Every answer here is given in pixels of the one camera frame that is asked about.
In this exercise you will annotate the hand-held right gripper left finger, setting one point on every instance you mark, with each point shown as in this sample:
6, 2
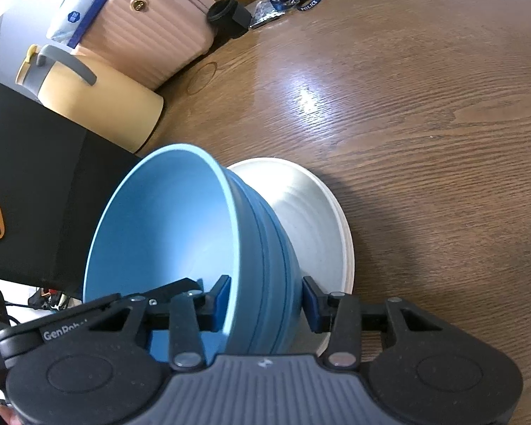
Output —
223, 305

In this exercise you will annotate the clear plastic packet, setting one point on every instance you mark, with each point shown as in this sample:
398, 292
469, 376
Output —
267, 14

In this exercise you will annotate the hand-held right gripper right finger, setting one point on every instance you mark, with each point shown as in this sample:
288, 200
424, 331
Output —
312, 310

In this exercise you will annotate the black box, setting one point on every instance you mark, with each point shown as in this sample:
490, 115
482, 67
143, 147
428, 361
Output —
40, 177

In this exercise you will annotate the white blue tissue package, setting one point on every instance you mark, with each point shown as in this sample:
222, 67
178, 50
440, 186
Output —
77, 13

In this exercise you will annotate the small blue bowl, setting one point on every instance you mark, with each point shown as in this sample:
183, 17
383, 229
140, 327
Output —
159, 230

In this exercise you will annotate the pink ribbed suitcase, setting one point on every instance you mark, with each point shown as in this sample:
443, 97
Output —
150, 22

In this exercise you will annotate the person's left hand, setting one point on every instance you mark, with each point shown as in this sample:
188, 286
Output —
11, 418

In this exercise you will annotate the small cream plate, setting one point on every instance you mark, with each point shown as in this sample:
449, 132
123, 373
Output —
301, 221

